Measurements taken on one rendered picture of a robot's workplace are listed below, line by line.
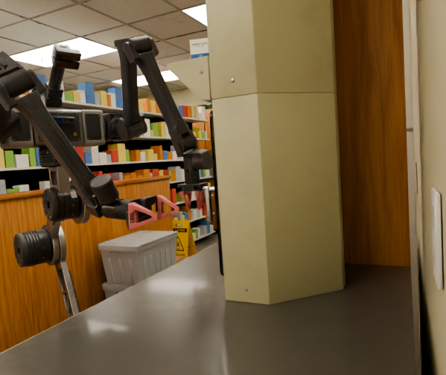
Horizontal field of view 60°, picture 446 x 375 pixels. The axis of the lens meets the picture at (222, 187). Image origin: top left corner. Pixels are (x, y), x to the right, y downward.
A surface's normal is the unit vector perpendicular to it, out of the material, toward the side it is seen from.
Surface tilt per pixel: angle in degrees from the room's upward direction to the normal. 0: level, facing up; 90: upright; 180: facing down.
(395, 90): 90
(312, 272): 90
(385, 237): 90
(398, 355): 0
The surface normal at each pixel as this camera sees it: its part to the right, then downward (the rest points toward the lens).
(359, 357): -0.07, -0.99
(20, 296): 0.90, -0.03
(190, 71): -0.43, 0.09
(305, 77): 0.33, 0.04
